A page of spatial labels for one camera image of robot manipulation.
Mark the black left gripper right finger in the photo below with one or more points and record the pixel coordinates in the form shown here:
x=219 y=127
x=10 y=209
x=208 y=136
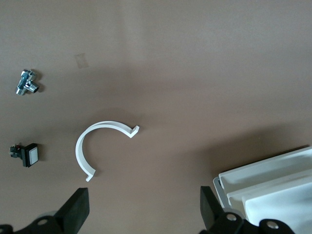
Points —
x=212 y=214

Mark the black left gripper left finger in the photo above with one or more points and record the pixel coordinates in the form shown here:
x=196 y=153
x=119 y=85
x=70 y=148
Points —
x=73 y=209

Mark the white plastic drawer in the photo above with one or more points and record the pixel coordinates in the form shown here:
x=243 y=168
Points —
x=280 y=214
x=268 y=168
x=268 y=190

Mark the white curved plastic clip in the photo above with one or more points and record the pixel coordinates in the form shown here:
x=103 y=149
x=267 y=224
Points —
x=80 y=148

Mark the chrome metal fitting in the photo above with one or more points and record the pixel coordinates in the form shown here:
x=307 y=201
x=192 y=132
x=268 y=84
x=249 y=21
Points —
x=25 y=81

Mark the black square white-faced switch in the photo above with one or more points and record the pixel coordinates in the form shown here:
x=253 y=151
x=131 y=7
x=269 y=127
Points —
x=30 y=155

